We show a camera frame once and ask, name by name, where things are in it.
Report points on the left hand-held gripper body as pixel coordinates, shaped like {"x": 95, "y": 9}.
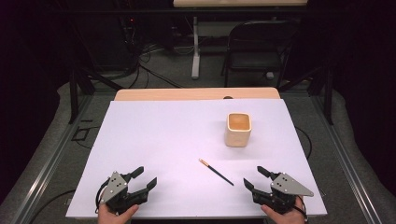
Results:
{"x": 113, "y": 188}

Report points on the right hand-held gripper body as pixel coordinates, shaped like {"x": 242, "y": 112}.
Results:
{"x": 288, "y": 186}

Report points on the black pencil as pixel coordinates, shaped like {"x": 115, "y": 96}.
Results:
{"x": 216, "y": 172}

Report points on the beige square cup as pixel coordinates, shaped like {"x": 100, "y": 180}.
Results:
{"x": 238, "y": 133}

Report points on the person's left hand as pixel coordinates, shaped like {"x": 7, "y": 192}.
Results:
{"x": 112, "y": 216}

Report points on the person's right hand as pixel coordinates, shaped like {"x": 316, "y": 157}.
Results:
{"x": 288, "y": 217}

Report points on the white board sheet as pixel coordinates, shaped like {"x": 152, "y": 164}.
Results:
{"x": 174, "y": 133}

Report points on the light wooden table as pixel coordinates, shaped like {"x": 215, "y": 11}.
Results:
{"x": 186, "y": 94}

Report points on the black metal stand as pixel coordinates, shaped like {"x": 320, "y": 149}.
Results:
{"x": 73, "y": 99}
{"x": 328, "y": 99}

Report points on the small white floor object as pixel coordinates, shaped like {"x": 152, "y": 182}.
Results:
{"x": 270, "y": 75}

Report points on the black folding chair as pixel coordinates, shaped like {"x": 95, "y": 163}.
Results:
{"x": 258, "y": 63}

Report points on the white desk leg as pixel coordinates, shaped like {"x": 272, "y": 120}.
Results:
{"x": 195, "y": 56}

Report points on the light desk top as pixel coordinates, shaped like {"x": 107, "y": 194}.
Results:
{"x": 239, "y": 3}

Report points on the metal floor rail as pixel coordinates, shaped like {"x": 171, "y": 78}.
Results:
{"x": 345, "y": 155}
{"x": 46, "y": 168}

